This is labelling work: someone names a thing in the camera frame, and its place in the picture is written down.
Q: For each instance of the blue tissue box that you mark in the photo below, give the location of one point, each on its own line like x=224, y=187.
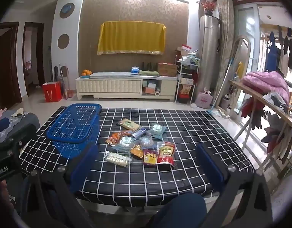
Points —
x=135, y=70

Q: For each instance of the blue plastic basket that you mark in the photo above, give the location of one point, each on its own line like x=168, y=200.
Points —
x=74, y=128

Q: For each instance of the plate of oranges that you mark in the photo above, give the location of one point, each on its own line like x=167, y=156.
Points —
x=86, y=73

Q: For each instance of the wooden folding rack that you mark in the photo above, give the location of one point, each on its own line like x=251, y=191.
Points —
x=253, y=92

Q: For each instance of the pink quilt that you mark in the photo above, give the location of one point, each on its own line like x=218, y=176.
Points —
x=264, y=82

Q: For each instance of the vase of red flowers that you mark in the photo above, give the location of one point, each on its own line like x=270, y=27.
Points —
x=208, y=6

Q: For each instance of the silver clear snack packet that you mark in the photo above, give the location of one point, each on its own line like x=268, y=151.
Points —
x=125, y=143

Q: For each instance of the broom and dustpan set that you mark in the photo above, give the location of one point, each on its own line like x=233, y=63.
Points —
x=65, y=85

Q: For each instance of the dark wooden door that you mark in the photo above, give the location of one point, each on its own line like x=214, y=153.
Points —
x=5, y=71

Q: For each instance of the white metal shelf rack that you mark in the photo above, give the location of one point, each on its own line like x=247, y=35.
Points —
x=187, y=80

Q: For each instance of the green folded cloth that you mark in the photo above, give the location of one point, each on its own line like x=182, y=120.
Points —
x=148, y=73

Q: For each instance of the blue hanging garment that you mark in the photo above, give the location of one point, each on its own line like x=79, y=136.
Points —
x=272, y=54

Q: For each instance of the red hanging clothes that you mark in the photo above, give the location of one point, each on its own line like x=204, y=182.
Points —
x=251, y=111

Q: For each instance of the orange crinkled snack packet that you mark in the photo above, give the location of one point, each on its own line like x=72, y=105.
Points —
x=115, y=137

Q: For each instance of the red white box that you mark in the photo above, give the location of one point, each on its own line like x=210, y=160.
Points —
x=185, y=49

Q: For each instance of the patterned beige curtain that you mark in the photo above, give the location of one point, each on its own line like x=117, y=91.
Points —
x=225, y=52

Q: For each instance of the blue mop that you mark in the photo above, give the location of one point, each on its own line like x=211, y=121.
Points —
x=222, y=87

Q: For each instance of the small clear snack packet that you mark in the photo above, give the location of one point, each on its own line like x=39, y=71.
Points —
x=146, y=142

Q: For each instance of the red gift bag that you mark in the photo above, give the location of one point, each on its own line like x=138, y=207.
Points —
x=52, y=92

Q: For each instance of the person's blue trouser leg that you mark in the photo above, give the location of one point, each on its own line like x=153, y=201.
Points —
x=179, y=210

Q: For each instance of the cream television cabinet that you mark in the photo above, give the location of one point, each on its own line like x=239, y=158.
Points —
x=112, y=85

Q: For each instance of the clear teal snack packet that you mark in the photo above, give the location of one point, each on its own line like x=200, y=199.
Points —
x=157, y=129

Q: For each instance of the round wall disc blue plate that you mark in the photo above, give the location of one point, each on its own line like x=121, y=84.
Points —
x=67, y=10

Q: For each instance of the beige cloth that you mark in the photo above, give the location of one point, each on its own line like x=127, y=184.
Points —
x=17, y=112

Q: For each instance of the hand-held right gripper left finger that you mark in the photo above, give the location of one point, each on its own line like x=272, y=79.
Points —
x=85, y=168

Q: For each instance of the grey printed cloth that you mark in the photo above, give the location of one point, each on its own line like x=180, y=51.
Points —
x=29, y=121

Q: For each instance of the silver standing air conditioner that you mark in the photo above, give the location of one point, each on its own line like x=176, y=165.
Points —
x=209, y=57

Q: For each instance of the small orange snack packet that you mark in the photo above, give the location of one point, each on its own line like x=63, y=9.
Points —
x=136, y=151

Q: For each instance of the brown cardboard box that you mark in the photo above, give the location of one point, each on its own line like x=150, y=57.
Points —
x=166, y=69

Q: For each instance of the purple red snack packet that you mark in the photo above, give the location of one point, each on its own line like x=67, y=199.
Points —
x=149, y=158

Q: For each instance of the white beige snack packet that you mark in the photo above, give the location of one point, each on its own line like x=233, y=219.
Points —
x=117, y=159

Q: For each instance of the pink gift bag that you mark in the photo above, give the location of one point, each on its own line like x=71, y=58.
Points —
x=204, y=99

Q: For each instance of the yellow television cover cloth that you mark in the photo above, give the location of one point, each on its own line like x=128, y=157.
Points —
x=131, y=38

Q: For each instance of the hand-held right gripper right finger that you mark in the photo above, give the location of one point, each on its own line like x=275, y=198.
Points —
x=209, y=165

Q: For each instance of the plain round wall disc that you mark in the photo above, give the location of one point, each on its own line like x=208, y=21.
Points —
x=63, y=41

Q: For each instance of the arched standing mirror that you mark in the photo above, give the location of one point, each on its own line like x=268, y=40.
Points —
x=243, y=57

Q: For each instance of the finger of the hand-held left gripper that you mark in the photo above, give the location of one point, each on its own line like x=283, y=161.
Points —
x=24, y=134
x=0, y=126

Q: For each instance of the black checked tablecloth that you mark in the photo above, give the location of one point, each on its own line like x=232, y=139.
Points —
x=184, y=133

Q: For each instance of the large red snack packet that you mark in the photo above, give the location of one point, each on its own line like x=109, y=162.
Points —
x=166, y=155

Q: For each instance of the small purple white tube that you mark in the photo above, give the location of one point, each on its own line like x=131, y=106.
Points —
x=140, y=132

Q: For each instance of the black router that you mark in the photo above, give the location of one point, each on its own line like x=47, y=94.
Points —
x=148, y=66

